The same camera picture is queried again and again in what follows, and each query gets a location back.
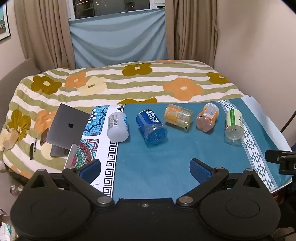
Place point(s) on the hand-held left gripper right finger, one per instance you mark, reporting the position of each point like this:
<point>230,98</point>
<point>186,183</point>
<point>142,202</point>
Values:
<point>199,170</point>

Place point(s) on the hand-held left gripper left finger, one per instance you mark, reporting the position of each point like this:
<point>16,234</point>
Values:
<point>91,170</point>

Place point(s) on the white flat stand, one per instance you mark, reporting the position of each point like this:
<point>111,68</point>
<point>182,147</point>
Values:
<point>70,155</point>

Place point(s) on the mandala patterned cloth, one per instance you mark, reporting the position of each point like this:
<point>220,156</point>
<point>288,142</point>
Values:
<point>111,150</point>

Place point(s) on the teal cloth mat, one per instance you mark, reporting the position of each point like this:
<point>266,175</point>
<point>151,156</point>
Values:
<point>161,166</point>

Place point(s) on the grey laptop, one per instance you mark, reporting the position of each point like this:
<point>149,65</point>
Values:
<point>68,128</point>

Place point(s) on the white plastic bottle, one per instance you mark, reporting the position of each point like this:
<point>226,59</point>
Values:
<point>118,129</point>

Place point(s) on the peach orange plastic bottle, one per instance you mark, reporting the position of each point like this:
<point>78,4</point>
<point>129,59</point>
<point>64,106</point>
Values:
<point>207,118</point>

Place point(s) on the brown smartphone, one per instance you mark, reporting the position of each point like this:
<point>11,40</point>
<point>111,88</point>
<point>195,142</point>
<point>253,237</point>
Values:
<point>44,136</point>

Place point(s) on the orange label clear bottle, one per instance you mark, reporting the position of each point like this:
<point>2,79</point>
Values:
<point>179,115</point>

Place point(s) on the green label clear bottle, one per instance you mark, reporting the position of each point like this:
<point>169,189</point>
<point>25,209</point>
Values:
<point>234,122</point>

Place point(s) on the black pen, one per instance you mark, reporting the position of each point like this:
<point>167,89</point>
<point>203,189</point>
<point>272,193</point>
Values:
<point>32,150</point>

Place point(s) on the blue label plastic bottle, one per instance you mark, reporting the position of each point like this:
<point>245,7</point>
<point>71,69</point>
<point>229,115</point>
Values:
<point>151,126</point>

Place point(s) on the white board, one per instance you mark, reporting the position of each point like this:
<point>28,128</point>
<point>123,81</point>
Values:
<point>266,115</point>

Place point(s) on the floral striped blanket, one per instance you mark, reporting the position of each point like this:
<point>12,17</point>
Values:
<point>138,88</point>

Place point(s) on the blue window cloth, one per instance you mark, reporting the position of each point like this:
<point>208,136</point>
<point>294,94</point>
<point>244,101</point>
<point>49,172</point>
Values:
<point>118,39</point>

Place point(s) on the beige curtain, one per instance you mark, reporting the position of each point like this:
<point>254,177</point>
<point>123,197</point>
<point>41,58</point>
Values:
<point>44,34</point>
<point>192,30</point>

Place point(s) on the window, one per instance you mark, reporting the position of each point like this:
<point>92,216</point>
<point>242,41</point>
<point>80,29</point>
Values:
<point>111,8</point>

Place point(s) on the black clamp mount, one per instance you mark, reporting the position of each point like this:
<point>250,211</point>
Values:
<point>285,162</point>

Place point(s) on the grey upholstered bed frame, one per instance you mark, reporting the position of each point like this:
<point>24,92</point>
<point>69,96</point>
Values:
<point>17,71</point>

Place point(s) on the framed wall picture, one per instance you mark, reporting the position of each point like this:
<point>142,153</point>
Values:
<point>4,22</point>

